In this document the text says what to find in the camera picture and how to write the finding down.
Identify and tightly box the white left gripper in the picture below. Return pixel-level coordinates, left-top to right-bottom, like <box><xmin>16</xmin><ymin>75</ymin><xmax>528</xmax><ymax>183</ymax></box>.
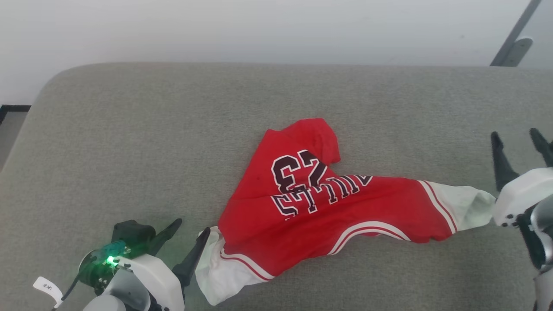
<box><xmin>80</xmin><ymin>219</ymin><xmax>211</xmax><ymax>311</ymax></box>

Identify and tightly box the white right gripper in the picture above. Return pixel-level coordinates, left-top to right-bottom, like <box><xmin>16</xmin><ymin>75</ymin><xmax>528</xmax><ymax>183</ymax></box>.
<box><xmin>491</xmin><ymin>128</ymin><xmax>553</xmax><ymax>227</ymax></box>

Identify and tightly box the red white basketball jersey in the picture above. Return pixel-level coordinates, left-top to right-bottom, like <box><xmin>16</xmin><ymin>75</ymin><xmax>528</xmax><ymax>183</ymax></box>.
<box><xmin>195</xmin><ymin>118</ymin><xmax>496</xmax><ymax>306</ymax></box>

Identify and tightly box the grey fabric sofa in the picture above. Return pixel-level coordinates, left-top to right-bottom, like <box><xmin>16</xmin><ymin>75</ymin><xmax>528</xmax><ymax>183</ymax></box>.
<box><xmin>0</xmin><ymin>63</ymin><xmax>553</xmax><ymax>311</ymax></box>

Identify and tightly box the grey metal pole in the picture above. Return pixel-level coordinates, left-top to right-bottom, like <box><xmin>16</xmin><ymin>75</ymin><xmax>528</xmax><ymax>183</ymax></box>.
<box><xmin>490</xmin><ymin>0</ymin><xmax>542</xmax><ymax>67</ymax></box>

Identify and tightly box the black skirting strip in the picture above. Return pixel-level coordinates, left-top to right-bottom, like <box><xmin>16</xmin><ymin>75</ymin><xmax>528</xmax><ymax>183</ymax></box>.
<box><xmin>0</xmin><ymin>105</ymin><xmax>31</xmax><ymax>125</ymax></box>

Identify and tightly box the teal cable connector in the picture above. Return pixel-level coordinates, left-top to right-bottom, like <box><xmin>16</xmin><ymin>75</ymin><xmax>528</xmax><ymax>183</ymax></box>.
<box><xmin>97</xmin><ymin>242</ymin><xmax>131</xmax><ymax>260</ymax></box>

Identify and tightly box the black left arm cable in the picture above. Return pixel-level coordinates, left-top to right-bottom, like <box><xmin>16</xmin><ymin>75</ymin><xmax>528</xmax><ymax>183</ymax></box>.
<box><xmin>52</xmin><ymin>272</ymin><xmax>83</xmax><ymax>311</ymax></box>

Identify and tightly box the white cable label tag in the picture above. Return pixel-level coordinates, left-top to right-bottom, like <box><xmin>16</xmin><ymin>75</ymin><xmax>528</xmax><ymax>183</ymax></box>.
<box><xmin>33</xmin><ymin>276</ymin><xmax>63</xmax><ymax>308</ymax></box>

